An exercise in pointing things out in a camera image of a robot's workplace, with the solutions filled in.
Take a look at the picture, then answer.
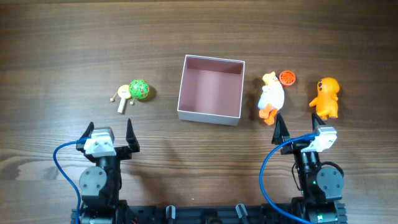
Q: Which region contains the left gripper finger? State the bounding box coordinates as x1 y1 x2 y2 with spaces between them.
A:
126 118 139 146
80 122 94 139

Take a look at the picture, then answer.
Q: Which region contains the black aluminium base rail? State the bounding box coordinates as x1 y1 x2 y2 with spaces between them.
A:
80 203 348 224

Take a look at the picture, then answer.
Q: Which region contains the white plush duck toy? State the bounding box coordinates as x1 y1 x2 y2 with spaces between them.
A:
257 72 285 126

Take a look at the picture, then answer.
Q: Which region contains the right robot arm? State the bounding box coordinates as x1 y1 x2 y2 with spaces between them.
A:
272 113 348 223

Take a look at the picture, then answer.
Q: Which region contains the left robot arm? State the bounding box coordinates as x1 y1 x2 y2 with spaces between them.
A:
71 119 140 223

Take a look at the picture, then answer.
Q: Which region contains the green patterned ball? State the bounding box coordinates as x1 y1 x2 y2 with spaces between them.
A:
129 79 150 100

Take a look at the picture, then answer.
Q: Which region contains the orange dinosaur toy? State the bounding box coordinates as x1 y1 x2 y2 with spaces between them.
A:
308 77 340 120

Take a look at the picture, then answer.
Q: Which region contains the pink cardboard box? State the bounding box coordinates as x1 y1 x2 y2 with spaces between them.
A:
177 55 245 126

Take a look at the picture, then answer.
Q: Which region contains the left blue cable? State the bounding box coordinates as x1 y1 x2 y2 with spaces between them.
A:
52 138 91 224

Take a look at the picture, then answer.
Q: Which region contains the orange round disc toy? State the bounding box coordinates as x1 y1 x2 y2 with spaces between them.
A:
279 70 296 86

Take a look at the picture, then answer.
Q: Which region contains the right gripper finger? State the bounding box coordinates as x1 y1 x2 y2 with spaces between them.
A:
272 113 290 145
312 112 325 130

